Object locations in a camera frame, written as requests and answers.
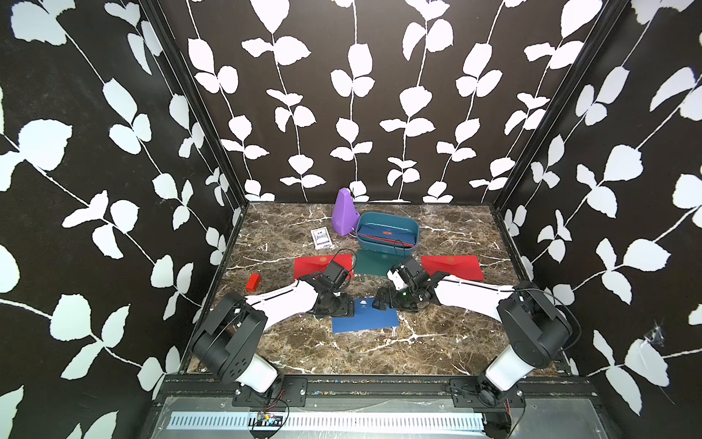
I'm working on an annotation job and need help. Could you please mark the purple pyramid metronome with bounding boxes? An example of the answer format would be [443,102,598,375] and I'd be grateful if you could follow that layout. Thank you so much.
[332,188,360,236]

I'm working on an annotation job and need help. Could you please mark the blue envelope red seal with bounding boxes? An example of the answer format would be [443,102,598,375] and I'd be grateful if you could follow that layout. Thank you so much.
[358,228,417,248]

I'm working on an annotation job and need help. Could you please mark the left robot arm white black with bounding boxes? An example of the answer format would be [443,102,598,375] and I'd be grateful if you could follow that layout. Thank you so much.
[190,261,355,394]

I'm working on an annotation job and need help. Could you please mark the white perforated cable tray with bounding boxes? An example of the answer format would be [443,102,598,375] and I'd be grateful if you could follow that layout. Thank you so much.
[166,412,486,435]

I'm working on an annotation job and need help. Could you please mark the small red block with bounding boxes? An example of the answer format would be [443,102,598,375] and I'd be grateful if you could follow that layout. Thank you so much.
[245,274,261,293]

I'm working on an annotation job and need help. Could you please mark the small green circuit board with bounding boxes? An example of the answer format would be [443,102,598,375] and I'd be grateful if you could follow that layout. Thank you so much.
[252,412,286,430]

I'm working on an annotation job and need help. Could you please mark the teal plastic storage box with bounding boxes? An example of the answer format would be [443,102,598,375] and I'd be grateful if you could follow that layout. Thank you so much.
[356,212,420,257]

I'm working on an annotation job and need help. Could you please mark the green envelope back middle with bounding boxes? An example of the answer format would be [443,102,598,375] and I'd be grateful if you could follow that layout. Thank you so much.
[354,249,405,277]

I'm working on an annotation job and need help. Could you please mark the black aluminium front rail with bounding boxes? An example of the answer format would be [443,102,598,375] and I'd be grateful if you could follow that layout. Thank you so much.
[156,374,598,412]

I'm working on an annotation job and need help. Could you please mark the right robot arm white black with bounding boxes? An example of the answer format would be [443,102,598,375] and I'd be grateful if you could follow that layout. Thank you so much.
[373,257,573,400]

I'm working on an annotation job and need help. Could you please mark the small white card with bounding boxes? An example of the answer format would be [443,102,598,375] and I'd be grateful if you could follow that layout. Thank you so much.
[311,227,334,250]

